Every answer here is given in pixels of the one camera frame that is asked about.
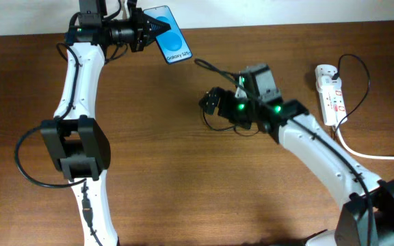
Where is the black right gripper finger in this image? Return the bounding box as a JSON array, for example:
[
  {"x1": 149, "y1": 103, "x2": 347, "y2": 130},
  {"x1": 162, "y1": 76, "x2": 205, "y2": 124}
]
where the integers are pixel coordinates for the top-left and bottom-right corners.
[
  {"x1": 198, "y1": 96, "x2": 220, "y2": 115},
  {"x1": 205, "y1": 87, "x2": 231, "y2": 103}
]

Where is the blue Galaxy smartphone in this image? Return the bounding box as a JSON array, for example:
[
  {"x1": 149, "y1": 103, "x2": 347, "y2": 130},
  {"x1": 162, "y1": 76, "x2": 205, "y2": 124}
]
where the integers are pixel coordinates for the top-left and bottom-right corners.
[{"x1": 144, "y1": 5, "x2": 192, "y2": 64}]

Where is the black USB charging cable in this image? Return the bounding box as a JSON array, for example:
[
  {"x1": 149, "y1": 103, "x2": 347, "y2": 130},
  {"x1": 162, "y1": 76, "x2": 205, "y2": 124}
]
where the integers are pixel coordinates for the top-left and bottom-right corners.
[{"x1": 202, "y1": 53, "x2": 371, "y2": 141}]

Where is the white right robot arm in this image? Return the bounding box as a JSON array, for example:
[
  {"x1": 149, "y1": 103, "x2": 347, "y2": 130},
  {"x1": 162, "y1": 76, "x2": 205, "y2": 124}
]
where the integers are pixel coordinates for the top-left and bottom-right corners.
[{"x1": 195, "y1": 59, "x2": 394, "y2": 245}]

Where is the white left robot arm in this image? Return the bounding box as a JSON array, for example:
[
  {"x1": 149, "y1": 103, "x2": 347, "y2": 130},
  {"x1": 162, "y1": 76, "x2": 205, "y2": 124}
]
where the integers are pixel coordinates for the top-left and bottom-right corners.
[{"x1": 40, "y1": 1, "x2": 172, "y2": 245}]

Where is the black USB charger plug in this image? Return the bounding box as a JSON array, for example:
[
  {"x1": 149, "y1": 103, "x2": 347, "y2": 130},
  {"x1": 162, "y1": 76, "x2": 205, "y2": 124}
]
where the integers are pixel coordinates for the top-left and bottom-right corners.
[{"x1": 332, "y1": 72, "x2": 340, "y2": 81}]

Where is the white power strip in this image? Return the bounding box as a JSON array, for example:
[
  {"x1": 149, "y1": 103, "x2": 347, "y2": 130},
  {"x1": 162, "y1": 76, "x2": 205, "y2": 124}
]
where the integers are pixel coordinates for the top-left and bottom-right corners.
[{"x1": 315, "y1": 64, "x2": 347, "y2": 127}]

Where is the white power strip cord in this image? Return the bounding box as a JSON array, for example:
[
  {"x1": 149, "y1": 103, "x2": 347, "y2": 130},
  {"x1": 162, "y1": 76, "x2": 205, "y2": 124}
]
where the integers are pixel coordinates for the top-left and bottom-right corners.
[{"x1": 334, "y1": 124, "x2": 394, "y2": 163}]

